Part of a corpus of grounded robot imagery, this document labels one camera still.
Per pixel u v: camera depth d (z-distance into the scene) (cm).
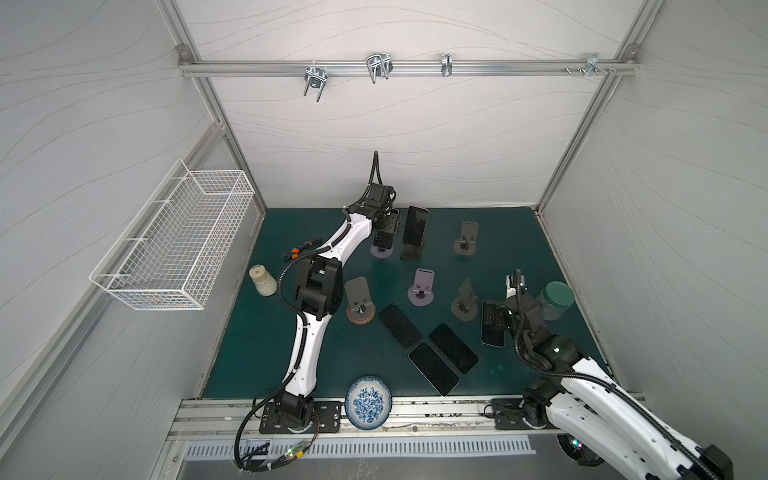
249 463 68
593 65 76
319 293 60
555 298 84
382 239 103
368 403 75
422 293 93
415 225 100
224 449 70
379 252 107
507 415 73
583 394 51
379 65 77
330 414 73
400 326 89
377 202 80
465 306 88
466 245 109
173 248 69
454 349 89
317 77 80
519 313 58
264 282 91
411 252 108
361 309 91
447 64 78
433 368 85
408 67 78
